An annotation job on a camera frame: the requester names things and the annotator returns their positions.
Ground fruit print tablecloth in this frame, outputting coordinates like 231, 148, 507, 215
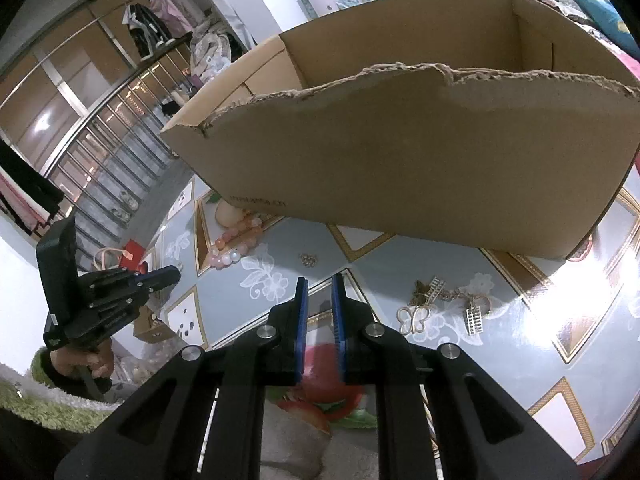
132, 180, 640, 466

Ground brown sliding door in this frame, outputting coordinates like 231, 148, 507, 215
0, 0, 171, 171

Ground green fleece garment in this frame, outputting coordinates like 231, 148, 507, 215
0, 347, 121, 433

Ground pink floral blanket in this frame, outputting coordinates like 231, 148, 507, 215
605, 35, 640, 86

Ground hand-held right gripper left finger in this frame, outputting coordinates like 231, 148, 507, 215
54, 276, 308, 480

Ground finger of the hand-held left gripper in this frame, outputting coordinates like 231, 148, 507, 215
65, 290, 151, 343
77, 265, 182, 301

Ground pink bead bracelet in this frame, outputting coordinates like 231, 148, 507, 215
209, 212, 264, 272

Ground brown cardboard box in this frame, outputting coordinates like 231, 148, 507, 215
160, 0, 640, 261

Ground dark hanging garments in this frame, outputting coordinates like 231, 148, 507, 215
0, 140, 66, 236

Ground person's left hand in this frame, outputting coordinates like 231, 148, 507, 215
52, 342, 115, 386

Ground pile of clothes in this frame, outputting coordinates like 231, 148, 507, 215
189, 20, 248, 83

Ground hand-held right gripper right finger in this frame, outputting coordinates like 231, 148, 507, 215
331, 272, 583, 480

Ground white butterfly outline charm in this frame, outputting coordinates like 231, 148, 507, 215
396, 305, 432, 336

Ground red gift bag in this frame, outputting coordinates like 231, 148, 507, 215
92, 240, 148, 281

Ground metal stair railing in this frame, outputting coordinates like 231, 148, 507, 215
37, 35, 201, 241

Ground blue printed quilt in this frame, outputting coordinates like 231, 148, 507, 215
557, 0, 640, 56

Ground white fleece garment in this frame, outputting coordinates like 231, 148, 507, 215
260, 400, 381, 480

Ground hanging clothes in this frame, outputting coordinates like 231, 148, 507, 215
122, 0, 201, 58

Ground small comb-shaped charm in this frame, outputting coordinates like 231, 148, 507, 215
465, 305, 487, 337

